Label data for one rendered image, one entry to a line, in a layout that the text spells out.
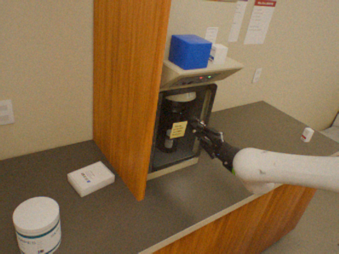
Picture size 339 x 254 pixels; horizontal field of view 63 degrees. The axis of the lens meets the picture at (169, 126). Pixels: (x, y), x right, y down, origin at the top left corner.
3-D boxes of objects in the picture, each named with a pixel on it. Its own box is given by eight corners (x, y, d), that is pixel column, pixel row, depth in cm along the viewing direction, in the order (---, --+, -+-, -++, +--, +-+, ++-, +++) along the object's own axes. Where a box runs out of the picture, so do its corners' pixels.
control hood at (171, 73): (155, 86, 102) (159, 60, 97) (219, 77, 120) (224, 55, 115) (174, 100, 94) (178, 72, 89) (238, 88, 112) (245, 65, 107)
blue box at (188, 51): (167, 60, 98) (171, 34, 93) (189, 58, 104) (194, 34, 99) (184, 71, 91) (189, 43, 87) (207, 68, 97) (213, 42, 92)
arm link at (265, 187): (263, 205, 99) (284, 182, 100) (255, 194, 90) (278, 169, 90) (235, 180, 108) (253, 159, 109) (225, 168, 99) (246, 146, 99)
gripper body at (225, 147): (233, 161, 112) (218, 149, 118) (239, 144, 108) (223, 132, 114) (220, 167, 108) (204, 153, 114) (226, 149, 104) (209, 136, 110)
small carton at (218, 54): (206, 59, 106) (209, 43, 103) (217, 59, 108) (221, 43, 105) (212, 63, 102) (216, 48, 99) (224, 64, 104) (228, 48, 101)
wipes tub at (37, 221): (15, 235, 95) (8, 204, 87) (55, 221, 102) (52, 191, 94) (23, 267, 86) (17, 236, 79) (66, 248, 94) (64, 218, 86)
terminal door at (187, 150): (146, 173, 124) (157, 91, 103) (198, 156, 141) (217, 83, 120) (147, 174, 123) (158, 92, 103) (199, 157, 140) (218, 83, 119)
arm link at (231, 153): (233, 158, 99) (227, 178, 104) (255, 150, 105) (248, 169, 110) (222, 149, 103) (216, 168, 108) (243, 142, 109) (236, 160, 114)
